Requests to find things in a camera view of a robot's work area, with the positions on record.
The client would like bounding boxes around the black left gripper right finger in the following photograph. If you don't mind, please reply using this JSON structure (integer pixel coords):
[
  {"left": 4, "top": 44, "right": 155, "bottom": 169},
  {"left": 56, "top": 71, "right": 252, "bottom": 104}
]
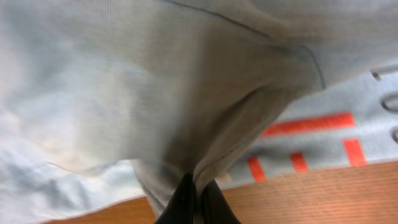
[{"left": 201, "top": 180, "right": 241, "bottom": 224}]

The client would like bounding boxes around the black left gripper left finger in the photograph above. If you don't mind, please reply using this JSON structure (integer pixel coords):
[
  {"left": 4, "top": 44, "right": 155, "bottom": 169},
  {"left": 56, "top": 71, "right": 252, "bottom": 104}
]
[{"left": 155, "top": 174, "right": 197, "bottom": 224}]

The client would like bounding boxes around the light blue printed t-shirt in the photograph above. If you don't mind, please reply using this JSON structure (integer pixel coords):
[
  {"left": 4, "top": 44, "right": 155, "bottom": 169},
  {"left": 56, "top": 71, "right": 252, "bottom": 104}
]
[{"left": 1, "top": 0, "right": 397, "bottom": 223}]

